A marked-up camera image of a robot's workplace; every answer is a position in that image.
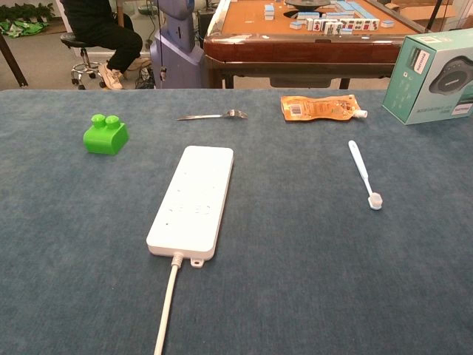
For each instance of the purple robot base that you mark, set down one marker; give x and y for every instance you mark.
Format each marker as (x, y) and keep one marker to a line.
(177, 55)

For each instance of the white power strip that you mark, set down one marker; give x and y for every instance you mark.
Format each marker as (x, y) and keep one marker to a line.
(194, 199)

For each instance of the silver metal fork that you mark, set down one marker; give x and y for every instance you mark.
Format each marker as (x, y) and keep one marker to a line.
(210, 116)

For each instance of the orange spout pouch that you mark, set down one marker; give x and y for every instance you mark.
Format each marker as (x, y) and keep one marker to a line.
(319, 108)

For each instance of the white light-blue toothbrush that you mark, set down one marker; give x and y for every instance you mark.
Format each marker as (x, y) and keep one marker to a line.
(361, 168)

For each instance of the green plastic toy block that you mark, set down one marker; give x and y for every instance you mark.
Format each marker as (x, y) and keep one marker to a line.
(105, 138)

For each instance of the brown wooden mahjong table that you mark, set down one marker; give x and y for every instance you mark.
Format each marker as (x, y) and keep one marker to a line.
(295, 50)

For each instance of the blue white mahjong tile stack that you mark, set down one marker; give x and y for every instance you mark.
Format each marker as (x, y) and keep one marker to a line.
(269, 12)

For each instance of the standing mahjong tile row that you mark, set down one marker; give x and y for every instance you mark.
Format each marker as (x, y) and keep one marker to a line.
(343, 25)

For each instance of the black round table centre dial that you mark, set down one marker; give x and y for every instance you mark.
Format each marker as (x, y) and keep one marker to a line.
(308, 3)

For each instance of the black chrome swivel stool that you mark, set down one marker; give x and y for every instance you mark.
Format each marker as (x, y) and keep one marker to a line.
(82, 59)

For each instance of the seated person in black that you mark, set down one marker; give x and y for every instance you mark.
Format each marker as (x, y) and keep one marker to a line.
(99, 35)

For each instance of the teal speaker product box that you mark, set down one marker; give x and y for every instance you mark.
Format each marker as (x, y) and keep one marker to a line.
(432, 77)

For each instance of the dark slanted table leg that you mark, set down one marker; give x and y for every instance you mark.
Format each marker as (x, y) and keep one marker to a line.
(13, 61)

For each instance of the green cloth pile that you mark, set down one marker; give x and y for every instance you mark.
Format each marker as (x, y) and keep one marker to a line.
(22, 29)

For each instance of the green potted plants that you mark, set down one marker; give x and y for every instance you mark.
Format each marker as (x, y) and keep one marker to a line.
(26, 13)

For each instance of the blue mahjong tile wall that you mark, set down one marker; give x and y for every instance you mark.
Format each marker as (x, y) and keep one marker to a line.
(351, 8)

